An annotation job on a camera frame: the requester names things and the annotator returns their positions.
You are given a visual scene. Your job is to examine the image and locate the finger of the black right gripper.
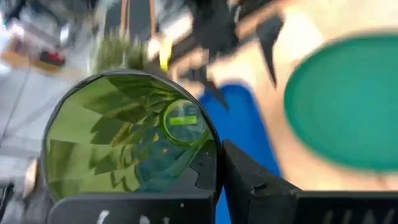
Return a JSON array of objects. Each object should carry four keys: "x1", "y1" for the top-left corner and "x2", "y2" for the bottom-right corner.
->
[
  {"x1": 256, "y1": 16, "x2": 285, "y2": 90},
  {"x1": 182, "y1": 66, "x2": 230, "y2": 111}
]

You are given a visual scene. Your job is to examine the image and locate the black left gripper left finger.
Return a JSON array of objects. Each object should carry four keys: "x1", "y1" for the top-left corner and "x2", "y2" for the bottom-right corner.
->
[{"x1": 46, "y1": 139, "x2": 219, "y2": 224}]

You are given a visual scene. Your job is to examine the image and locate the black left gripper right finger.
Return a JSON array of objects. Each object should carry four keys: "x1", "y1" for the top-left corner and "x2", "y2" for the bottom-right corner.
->
[{"x1": 221, "y1": 139, "x2": 398, "y2": 224}]

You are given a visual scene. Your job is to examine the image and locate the green faceted plastic cup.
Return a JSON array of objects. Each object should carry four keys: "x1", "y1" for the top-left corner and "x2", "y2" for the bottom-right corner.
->
[{"x1": 40, "y1": 69, "x2": 223, "y2": 203}]

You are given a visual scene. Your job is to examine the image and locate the green plate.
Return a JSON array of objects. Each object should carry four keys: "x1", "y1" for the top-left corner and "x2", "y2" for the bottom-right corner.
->
[{"x1": 283, "y1": 33, "x2": 398, "y2": 172}]

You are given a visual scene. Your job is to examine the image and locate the blue tray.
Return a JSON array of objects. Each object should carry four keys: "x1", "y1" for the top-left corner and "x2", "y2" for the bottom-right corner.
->
[{"x1": 198, "y1": 82, "x2": 282, "y2": 224}]

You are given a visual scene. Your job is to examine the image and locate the green bushy plant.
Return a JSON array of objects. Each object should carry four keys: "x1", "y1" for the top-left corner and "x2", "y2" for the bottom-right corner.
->
[{"x1": 92, "y1": 29, "x2": 149, "y2": 74}]

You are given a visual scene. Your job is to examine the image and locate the red bin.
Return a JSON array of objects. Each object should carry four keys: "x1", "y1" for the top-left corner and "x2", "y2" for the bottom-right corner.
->
[{"x1": 39, "y1": 50, "x2": 67, "y2": 67}]

